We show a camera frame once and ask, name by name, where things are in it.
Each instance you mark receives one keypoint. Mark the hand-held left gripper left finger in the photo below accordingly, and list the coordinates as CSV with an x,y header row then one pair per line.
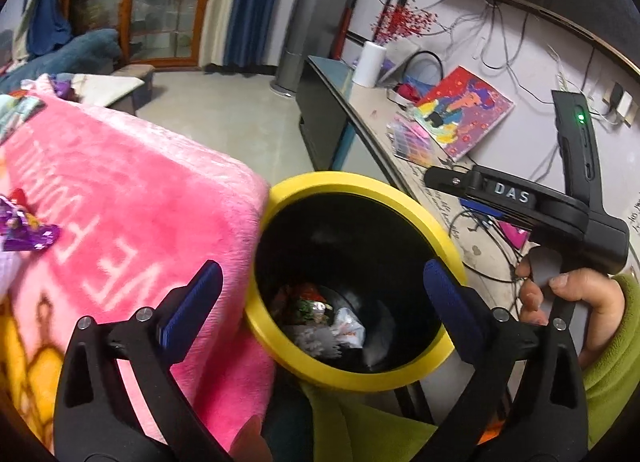
x,y
195,302

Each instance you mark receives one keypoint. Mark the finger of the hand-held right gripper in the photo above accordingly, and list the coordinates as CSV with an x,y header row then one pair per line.
x,y
450,179
485,209

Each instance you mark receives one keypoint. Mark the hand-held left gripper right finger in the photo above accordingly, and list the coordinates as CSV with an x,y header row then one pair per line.
x,y
452,312

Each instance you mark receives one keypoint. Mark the yellow rimmed black bin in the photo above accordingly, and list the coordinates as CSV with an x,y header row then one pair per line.
x,y
350,184

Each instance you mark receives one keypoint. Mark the white orange printed wrapper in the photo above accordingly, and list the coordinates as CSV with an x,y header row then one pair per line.
x,y
350,327

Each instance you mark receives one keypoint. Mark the red green snack wrapper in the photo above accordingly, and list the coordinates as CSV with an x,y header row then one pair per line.
x,y
307,302

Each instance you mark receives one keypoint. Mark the purple red candy wrapper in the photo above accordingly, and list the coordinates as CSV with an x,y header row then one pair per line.
x,y
12,214

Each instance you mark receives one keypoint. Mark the person's right forearm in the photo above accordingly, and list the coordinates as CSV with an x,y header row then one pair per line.
x,y
615,382

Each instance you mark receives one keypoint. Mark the person's right hand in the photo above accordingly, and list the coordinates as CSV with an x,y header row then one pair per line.
x,y
600,307

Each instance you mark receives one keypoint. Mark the colourful bead box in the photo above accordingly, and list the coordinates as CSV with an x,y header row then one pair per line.
x,y
412,141

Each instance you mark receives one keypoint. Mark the colourful painting canvas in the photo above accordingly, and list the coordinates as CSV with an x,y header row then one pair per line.
x,y
465,111

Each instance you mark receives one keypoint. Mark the white power adapter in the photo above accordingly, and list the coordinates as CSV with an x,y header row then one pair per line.
x,y
624,104

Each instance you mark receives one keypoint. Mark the pink printed blanket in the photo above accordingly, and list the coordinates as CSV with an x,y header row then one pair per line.
x,y
125,192

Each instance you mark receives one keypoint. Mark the grey leaning board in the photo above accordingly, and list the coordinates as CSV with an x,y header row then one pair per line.
x,y
400,56

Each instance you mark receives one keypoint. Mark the white paper roll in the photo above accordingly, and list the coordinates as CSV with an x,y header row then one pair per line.
x,y
369,64

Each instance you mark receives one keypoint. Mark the long television cabinet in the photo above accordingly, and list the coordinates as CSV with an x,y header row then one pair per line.
x,y
320,111

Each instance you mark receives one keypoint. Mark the green fleece clothing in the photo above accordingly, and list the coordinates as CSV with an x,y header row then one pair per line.
x,y
360,432

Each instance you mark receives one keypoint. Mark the silver tower air conditioner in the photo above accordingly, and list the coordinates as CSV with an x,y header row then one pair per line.
x,y
310,16

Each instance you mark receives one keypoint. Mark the white marble coffee table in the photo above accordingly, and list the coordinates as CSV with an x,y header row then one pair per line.
x,y
110,89

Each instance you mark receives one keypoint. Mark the dark storage stool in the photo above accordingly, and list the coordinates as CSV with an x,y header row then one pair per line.
x,y
137,72

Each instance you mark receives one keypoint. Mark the purple cloth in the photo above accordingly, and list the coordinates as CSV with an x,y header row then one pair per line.
x,y
62,87

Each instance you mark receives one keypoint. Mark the light blue floral quilt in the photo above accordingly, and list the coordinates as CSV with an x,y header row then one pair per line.
x,y
20,111

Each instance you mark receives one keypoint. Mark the blue curtain with beige lining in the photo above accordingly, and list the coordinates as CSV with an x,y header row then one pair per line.
x,y
255,1
47,6

